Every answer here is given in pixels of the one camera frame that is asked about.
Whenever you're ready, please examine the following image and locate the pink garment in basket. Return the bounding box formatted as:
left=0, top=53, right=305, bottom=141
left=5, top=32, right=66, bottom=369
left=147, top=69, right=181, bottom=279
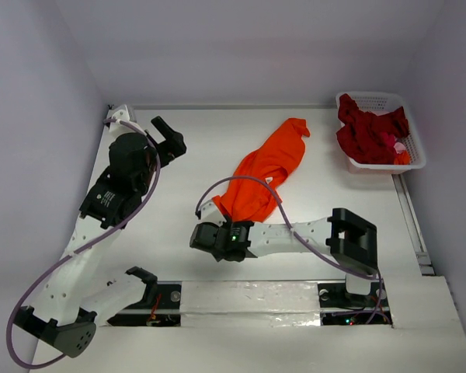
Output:
left=380, top=132, right=406, bottom=155

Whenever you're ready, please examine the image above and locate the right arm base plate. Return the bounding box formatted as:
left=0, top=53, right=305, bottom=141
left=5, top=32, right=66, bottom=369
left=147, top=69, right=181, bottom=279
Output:
left=318, top=282, right=392, bottom=326

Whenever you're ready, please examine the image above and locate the dark red t shirt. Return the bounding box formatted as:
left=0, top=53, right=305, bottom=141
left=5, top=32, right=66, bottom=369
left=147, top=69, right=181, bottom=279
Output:
left=336, top=94, right=410, bottom=165

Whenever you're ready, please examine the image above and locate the orange t shirt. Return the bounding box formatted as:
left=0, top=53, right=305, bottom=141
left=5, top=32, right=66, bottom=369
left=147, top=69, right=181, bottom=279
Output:
left=212, top=118, right=310, bottom=222

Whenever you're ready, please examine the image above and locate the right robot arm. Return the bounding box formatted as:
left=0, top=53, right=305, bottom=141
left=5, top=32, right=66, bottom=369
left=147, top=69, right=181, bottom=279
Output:
left=190, top=207, right=379, bottom=305

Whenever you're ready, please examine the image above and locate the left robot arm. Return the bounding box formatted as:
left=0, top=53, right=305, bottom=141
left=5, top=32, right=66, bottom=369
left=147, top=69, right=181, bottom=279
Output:
left=6, top=117, right=186, bottom=361

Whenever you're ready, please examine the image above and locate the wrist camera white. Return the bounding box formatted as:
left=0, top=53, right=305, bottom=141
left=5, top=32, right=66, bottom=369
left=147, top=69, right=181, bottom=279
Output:
left=106, top=104, right=136, bottom=138
left=196, top=200, right=228, bottom=227

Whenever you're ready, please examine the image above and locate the white plastic basket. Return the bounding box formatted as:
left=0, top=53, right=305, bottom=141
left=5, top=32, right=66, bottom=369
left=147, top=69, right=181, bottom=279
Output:
left=336, top=91, right=426, bottom=174

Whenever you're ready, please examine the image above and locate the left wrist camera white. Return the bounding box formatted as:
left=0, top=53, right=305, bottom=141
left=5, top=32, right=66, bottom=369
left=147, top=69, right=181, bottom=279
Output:
left=106, top=104, right=136, bottom=138

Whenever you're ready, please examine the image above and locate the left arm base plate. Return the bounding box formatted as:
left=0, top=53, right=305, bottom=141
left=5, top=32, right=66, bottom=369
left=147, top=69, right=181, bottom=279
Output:
left=107, top=282, right=182, bottom=327

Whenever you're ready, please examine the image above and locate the small orange garment in basket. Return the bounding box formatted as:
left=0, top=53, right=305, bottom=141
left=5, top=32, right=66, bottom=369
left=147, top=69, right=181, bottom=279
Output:
left=394, top=151, right=411, bottom=166

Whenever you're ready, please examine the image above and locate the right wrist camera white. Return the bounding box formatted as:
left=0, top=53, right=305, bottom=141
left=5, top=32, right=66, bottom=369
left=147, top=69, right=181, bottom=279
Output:
left=196, top=200, right=228, bottom=227

